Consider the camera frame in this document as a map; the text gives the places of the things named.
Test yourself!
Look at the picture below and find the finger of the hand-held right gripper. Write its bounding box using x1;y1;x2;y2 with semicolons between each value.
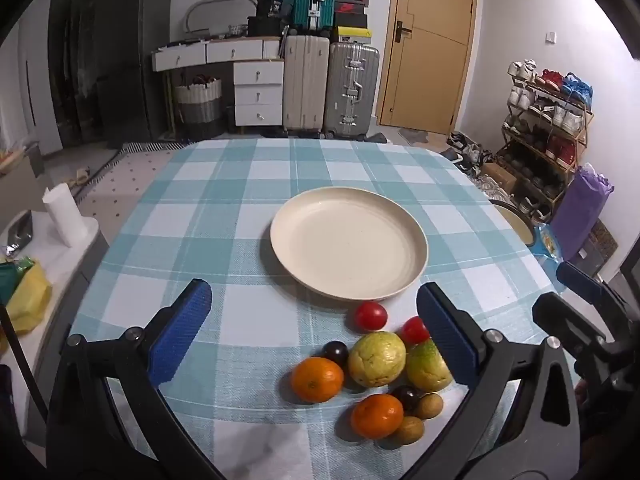
556;261;640;326
531;292;623;361

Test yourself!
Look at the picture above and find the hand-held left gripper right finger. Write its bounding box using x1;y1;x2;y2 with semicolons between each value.
400;282;582;480

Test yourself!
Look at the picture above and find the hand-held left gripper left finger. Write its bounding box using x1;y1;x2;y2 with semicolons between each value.
47;279;226;480

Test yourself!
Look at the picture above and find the red tomato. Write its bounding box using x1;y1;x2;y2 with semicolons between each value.
355;301;388;332
400;316;431;346

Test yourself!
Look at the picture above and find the greenish yellow guava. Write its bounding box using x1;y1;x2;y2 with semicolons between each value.
405;338;454;393

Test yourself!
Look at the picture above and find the orange tangerine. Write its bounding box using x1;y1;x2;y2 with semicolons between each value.
291;356;346;404
350;393;404;440

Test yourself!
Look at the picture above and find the dark purple plum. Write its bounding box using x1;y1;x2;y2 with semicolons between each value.
321;340;350;367
390;385;421;413

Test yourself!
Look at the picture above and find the cream round plate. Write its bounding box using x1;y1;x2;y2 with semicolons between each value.
270;186;429;301

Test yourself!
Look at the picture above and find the blue snack packet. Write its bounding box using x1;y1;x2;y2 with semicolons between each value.
531;224;566;263

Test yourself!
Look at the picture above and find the small brown kiwi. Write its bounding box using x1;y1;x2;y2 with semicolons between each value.
412;392;444;421
392;416;425;446

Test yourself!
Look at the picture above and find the purple bag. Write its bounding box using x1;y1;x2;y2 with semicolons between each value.
550;164;615;261

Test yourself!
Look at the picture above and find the round black rimmed stool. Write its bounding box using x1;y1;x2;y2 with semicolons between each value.
487;199;538;248

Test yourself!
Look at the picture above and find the teal checked tablecloth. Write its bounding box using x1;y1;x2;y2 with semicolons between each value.
65;137;581;480

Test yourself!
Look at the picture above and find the shoe rack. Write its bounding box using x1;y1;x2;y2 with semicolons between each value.
500;60;596;221

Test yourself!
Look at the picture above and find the brown cardboard box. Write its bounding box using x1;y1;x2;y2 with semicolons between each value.
481;161;518;193

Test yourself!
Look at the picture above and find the yellow plastic bag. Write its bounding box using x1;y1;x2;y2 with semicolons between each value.
5;260;53;333

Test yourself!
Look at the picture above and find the dotted floor mat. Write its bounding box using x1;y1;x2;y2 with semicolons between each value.
75;142;191;221

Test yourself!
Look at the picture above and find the white paper towel roll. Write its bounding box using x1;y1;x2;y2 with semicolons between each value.
41;182;88;248

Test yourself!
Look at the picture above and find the pile of loose sneakers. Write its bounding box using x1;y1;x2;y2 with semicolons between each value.
445;130;501;196

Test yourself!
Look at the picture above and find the green packet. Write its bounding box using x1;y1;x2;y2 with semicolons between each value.
0;257;36;306

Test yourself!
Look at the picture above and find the grey white laundry basket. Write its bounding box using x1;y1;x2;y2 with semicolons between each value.
174;76;223;138

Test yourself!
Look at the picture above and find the white drawer chest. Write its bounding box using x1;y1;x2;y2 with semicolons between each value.
232;60;286;128

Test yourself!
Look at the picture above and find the silver hard suitcase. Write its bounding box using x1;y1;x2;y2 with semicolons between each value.
322;41;381;138

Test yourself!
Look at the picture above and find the dark grey fridge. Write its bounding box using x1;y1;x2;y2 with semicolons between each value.
92;0;173;143

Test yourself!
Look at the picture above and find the white desk with drawers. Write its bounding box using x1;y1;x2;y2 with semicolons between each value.
151;37;286;73

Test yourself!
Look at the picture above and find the beige hard suitcase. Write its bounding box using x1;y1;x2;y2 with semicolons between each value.
282;34;331;136

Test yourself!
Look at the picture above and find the wooden door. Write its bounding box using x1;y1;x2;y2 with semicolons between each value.
375;0;478;136

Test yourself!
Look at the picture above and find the black glossy cabinet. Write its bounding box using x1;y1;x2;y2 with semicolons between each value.
20;0;101;153

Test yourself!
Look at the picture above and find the black bag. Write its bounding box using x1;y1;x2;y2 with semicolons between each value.
247;15;291;37

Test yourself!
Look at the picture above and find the black yellow shoebox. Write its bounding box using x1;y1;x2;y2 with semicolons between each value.
332;26;373;45

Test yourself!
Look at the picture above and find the rounded frame mirror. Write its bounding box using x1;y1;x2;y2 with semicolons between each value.
185;0;256;36

